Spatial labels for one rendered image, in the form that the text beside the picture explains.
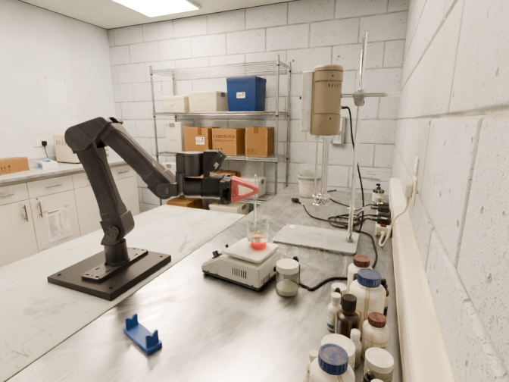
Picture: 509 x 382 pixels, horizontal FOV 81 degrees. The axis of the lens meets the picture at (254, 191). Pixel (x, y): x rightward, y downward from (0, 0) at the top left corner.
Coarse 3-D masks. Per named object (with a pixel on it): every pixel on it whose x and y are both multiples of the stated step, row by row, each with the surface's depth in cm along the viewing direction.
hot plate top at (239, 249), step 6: (240, 240) 90; (246, 240) 90; (234, 246) 86; (240, 246) 86; (246, 246) 86; (270, 246) 86; (276, 246) 86; (228, 252) 82; (234, 252) 82; (240, 252) 82; (246, 252) 82; (252, 252) 82; (258, 252) 82; (264, 252) 82; (270, 252) 83; (246, 258) 79; (252, 258) 79; (258, 258) 79; (264, 258) 80
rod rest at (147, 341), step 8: (128, 320) 63; (136, 320) 65; (128, 328) 64; (136, 328) 64; (144, 328) 64; (128, 336) 62; (136, 336) 62; (144, 336) 62; (152, 336) 59; (136, 344) 60; (144, 344) 59; (152, 344) 59; (160, 344) 60
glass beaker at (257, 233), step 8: (248, 224) 83; (256, 224) 81; (264, 224) 82; (248, 232) 83; (256, 232) 82; (264, 232) 83; (248, 240) 84; (256, 240) 82; (264, 240) 83; (248, 248) 84; (256, 248) 83; (264, 248) 84
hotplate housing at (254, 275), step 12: (276, 252) 86; (204, 264) 88; (216, 264) 85; (228, 264) 82; (240, 264) 80; (252, 264) 80; (264, 264) 80; (216, 276) 86; (228, 276) 83; (240, 276) 81; (252, 276) 79; (264, 276) 80; (252, 288) 80
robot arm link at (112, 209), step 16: (96, 144) 82; (80, 160) 80; (96, 160) 80; (96, 176) 81; (112, 176) 85; (96, 192) 82; (112, 192) 83; (112, 208) 83; (112, 224) 84; (128, 224) 86
